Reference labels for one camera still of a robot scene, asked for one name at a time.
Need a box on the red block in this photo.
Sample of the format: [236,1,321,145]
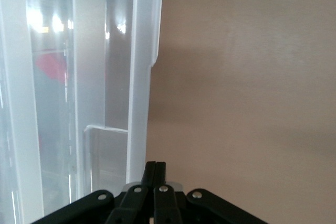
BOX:
[35,53,69,87]

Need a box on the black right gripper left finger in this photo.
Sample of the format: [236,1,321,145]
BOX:
[30,161,158,224]

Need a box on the clear plastic storage bin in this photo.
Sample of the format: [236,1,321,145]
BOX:
[0,0,164,224]

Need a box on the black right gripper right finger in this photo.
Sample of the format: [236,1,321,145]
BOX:
[153,162,270,224]

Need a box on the clear plastic storage box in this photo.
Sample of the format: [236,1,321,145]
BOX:
[0,0,138,224]

